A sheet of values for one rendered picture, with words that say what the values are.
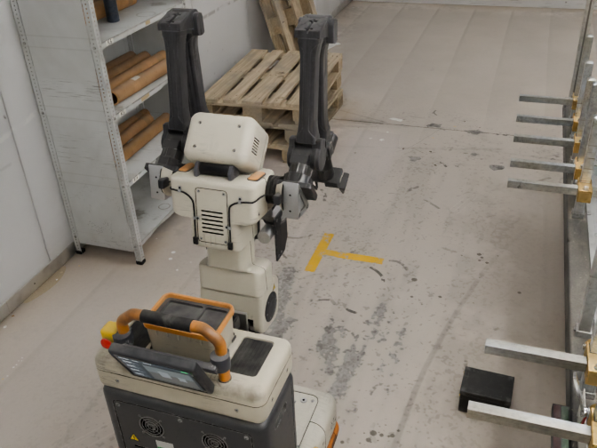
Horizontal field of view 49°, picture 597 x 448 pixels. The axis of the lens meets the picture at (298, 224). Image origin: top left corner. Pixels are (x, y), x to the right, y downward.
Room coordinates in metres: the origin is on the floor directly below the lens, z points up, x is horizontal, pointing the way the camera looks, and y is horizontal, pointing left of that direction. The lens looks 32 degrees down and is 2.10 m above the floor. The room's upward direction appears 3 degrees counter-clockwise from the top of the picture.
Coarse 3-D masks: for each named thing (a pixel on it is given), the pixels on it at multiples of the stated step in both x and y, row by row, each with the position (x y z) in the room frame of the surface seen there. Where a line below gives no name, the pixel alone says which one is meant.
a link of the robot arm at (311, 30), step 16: (304, 16) 1.90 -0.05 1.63; (320, 16) 1.89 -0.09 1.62; (304, 32) 1.82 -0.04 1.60; (320, 32) 1.80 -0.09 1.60; (304, 48) 1.81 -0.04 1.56; (320, 48) 1.83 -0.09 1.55; (304, 64) 1.80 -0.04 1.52; (304, 80) 1.80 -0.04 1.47; (304, 96) 1.79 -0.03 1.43; (304, 112) 1.78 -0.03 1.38; (304, 128) 1.77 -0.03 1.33; (320, 144) 1.76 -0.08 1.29; (288, 160) 1.76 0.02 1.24; (320, 160) 1.75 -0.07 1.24
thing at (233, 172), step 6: (198, 162) 1.70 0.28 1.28; (198, 168) 1.69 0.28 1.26; (204, 168) 1.68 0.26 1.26; (210, 168) 1.68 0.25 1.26; (216, 168) 1.67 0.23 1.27; (222, 168) 1.67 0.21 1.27; (228, 168) 1.66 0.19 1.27; (234, 168) 1.66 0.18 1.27; (198, 174) 1.69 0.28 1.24; (210, 174) 1.68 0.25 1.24; (216, 174) 1.67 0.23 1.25; (222, 174) 1.67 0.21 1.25; (228, 174) 1.64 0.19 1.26; (234, 174) 1.66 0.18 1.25; (228, 180) 1.64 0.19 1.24
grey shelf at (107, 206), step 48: (48, 0) 3.11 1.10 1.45; (144, 0) 3.93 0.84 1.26; (48, 48) 3.14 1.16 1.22; (96, 48) 3.04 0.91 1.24; (144, 48) 3.98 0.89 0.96; (48, 96) 3.16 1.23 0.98; (96, 96) 3.06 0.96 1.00; (144, 96) 3.33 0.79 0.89; (48, 144) 3.19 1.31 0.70; (96, 144) 3.08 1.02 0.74; (96, 192) 3.11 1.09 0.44; (144, 192) 3.65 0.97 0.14; (96, 240) 3.13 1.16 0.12; (144, 240) 3.10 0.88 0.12
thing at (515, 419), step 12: (468, 408) 1.11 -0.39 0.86; (480, 408) 1.10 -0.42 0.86; (492, 408) 1.10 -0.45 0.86; (504, 408) 1.10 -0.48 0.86; (492, 420) 1.08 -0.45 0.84; (504, 420) 1.07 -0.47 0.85; (516, 420) 1.06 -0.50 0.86; (528, 420) 1.06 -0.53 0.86; (540, 420) 1.06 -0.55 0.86; (552, 420) 1.06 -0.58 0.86; (564, 420) 1.05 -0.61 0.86; (540, 432) 1.04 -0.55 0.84; (552, 432) 1.04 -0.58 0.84; (564, 432) 1.03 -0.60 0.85; (576, 432) 1.02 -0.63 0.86; (588, 432) 1.02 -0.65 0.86
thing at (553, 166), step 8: (512, 160) 2.51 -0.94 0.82; (520, 160) 2.50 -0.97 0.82; (528, 160) 2.50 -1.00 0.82; (536, 160) 2.50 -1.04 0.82; (528, 168) 2.48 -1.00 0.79; (536, 168) 2.47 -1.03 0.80; (544, 168) 2.46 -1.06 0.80; (552, 168) 2.45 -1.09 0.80; (560, 168) 2.44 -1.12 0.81; (568, 168) 2.42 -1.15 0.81
